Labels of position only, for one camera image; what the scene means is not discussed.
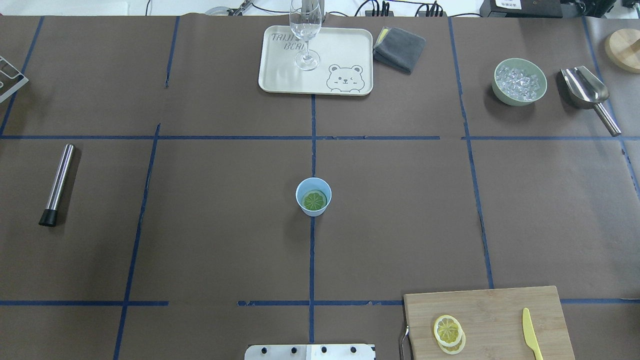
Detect bamboo cutting board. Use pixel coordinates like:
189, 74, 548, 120
403, 285, 575, 360

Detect steel ice scoop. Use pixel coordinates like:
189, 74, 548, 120
560, 65, 622, 137

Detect black power strip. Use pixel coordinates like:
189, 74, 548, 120
355, 0, 447, 18

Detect black device box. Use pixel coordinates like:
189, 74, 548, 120
479, 0, 563, 19

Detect grey folded cloth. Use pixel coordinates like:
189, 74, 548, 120
372, 27, 426, 75

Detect clear wine glass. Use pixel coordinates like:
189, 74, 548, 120
289, 0, 323, 71

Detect light blue paper cup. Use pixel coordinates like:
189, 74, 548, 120
295, 177, 332, 217

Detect lemon slice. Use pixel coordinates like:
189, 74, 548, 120
302, 189, 328, 212

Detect green bowl of ice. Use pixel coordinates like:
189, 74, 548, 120
491, 58, 547, 107

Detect metal wire rack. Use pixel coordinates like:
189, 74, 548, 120
0, 56, 29, 103

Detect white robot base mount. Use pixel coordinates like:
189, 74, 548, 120
244, 343, 377, 360

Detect round wooden lid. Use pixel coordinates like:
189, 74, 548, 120
605, 28, 640, 75

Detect cream bear serving tray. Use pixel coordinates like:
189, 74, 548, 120
258, 25, 374, 96

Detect yellow plastic knife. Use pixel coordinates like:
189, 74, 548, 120
521, 307, 544, 360

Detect lemon slices on board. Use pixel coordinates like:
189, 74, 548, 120
432, 314, 466, 355

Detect steel muddler black tip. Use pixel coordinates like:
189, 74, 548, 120
38, 143, 75, 227

